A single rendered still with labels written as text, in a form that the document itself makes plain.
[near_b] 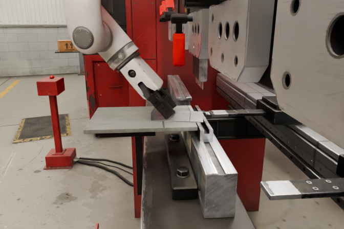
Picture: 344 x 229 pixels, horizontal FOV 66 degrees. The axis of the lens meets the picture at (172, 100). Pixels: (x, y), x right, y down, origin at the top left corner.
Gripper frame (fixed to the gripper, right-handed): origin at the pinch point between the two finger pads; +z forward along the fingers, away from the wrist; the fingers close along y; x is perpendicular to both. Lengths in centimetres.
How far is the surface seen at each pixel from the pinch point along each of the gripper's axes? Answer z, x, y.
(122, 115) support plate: -6.0, 10.8, -0.2
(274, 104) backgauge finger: 17.2, -21.8, 1.8
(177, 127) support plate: 3.8, -0.7, -7.9
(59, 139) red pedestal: -13, 134, 148
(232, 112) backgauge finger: 12.6, -12.0, 2.6
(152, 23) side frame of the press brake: -27, -2, 84
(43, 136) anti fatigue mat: -28, 190, 209
